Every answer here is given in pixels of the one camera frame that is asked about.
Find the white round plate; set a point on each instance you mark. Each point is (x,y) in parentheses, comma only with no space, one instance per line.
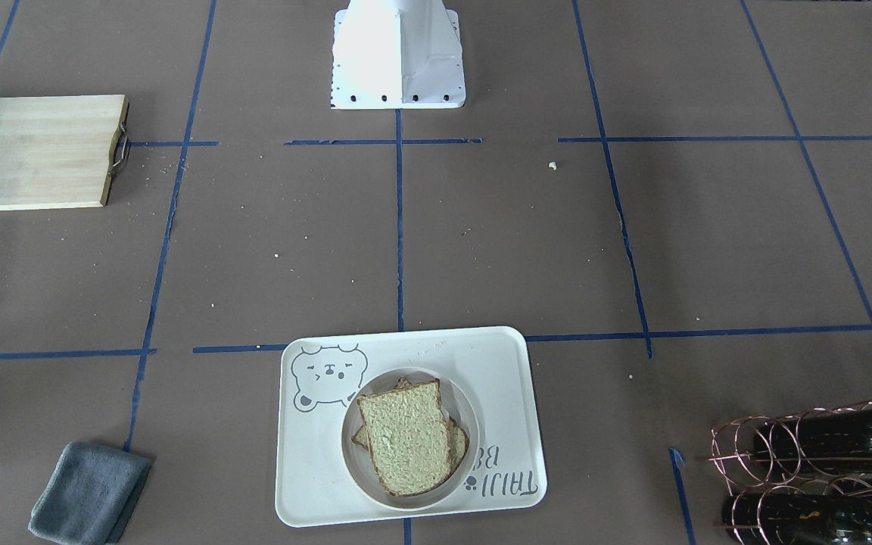
(455,403)

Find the bread slice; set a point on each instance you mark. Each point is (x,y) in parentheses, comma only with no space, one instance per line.
(408,438)
(459,441)

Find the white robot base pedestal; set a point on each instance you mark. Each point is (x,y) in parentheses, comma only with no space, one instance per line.
(397,54)

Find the wooden cutting board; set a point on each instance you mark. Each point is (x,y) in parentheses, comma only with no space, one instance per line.
(59,151)

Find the cream bear tray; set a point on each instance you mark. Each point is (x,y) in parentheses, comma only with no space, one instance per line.
(320,377)

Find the copper wire bottle rack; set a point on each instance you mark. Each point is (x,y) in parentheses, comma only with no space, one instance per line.
(800,478)

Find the dark green wine bottle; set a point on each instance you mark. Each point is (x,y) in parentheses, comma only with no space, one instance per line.
(838,443)

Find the grey folded cloth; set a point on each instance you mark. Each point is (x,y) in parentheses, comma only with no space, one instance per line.
(91,496)

